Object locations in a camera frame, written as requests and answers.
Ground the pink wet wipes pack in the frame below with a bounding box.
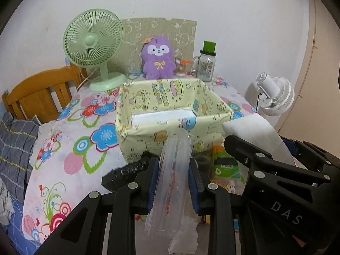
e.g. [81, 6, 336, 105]
[168, 215, 199, 254]

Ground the toothpick holder with carrot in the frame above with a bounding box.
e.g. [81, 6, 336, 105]
[175, 58, 192, 77]

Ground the purple plush toy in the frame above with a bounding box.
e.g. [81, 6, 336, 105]
[141, 36, 176, 80]

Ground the green orange tissue pack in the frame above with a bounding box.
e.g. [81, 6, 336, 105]
[211, 146, 241, 179]

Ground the green desk fan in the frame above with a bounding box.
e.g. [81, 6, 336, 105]
[63, 9, 127, 92]

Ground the glass jar green lid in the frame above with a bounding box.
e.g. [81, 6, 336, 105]
[191, 41, 217, 82]

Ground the floral tablecloth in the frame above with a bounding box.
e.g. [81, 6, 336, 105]
[22, 75, 255, 250]

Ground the grey plaid pillow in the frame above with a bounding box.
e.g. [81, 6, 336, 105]
[1, 112, 39, 203]

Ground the beige cartoon board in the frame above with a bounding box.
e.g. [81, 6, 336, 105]
[109, 17, 197, 74]

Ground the white cloth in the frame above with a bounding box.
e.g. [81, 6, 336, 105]
[222, 113, 295, 166]

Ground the white standing fan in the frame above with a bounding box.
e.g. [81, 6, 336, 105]
[255, 72, 295, 117]

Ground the yellow cartoon fabric box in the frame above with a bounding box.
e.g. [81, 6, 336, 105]
[115, 78, 233, 162]

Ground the clear plastic packet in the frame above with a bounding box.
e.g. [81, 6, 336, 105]
[145, 128, 193, 238]

